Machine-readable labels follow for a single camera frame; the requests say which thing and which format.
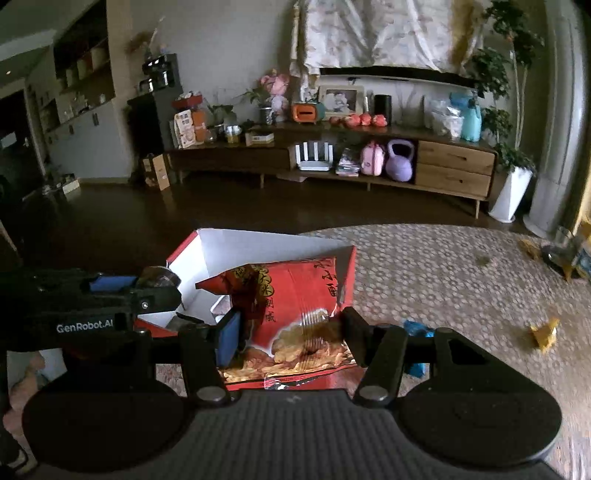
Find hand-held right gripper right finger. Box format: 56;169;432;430
339;306;504;409

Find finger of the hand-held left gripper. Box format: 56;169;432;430
79;271;140;294
122;284;184;321

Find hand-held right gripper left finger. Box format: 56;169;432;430
88;309;243;408

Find red snack bag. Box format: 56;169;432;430
196;258;358;393

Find red and white cardboard box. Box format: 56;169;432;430
133;227;358;342

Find person's left hand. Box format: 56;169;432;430
8;353;52;412

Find blue snack bag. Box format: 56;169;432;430
403;319;437;377

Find patterned tablecloth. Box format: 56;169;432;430
152;224;591;480

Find dark side cabinet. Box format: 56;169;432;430
127;90;185;154

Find white and orange carton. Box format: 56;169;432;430
174;110;195;150

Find stack of booklets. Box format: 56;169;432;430
335;148;361;177

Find purple kettlebell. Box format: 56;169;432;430
385;140;415;182

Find white router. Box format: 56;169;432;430
288;142;334;171

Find pink kettlebell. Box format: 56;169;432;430
360;141;386;176

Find small yellow snack packet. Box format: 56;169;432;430
529;318;560;354

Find small green potted plant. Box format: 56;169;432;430
205;104;236;136

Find wooden media cabinet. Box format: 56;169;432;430
166;122;499;217

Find potted plant in white pot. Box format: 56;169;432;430
466;0;546;224

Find black plate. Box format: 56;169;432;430
540;244;583;274

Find black coffee machine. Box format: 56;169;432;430
139;53;181;93

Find glass cup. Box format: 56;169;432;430
551;226;575;260

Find orange radio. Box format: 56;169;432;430
291;102;319;123

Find reed diffuser vase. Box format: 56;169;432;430
399;85;423;128

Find clear plastic bag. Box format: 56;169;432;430
425;99;465;139

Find teal spray bottle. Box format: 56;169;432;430
462;99;483;141

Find pink flower bouquet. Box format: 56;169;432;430
259;69;291;123

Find black television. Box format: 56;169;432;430
318;67;476;86

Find grey standing air conditioner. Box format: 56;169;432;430
529;0;591;236

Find printed cloth cover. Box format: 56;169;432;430
291;0;485;75

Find wall shelving unit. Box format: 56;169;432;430
28;0;116;181

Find white photo frame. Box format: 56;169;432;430
318;85;365;116

